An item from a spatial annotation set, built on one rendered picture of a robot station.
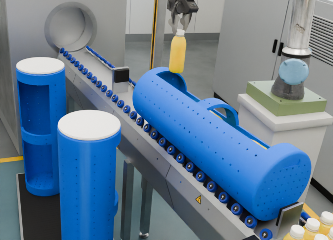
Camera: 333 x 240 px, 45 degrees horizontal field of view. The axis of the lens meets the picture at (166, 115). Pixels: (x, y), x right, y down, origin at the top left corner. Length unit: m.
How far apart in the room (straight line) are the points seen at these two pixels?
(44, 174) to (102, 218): 1.14
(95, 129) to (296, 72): 0.88
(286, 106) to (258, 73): 2.16
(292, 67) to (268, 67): 2.15
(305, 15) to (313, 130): 0.55
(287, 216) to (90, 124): 0.92
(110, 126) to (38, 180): 1.28
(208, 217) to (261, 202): 0.29
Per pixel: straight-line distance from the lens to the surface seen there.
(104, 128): 1.80
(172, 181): 1.80
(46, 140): 2.62
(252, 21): 4.08
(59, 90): 2.51
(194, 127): 1.59
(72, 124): 1.84
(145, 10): 6.63
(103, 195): 1.91
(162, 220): 2.89
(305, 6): 1.68
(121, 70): 2.37
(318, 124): 1.93
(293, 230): 1.31
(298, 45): 1.71
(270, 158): 1.38
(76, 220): 2.00
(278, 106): 1.82
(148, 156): 1.95
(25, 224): 2.67
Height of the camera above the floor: 1.90
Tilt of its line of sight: 26 degrees down
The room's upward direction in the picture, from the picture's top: 5 degrees clockwise
